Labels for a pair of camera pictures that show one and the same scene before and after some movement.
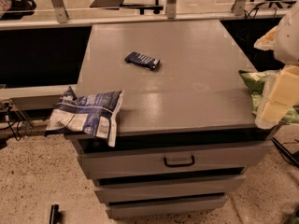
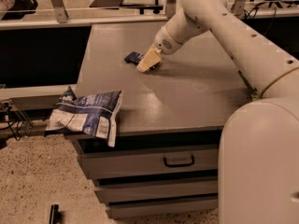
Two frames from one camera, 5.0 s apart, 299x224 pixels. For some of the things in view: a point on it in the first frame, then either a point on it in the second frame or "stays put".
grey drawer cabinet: x=186 y=127 stays put
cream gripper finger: x=280 y=93 → x=151 y=59
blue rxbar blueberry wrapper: x=142 y=60 stays put
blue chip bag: x=92 y=113 stays put
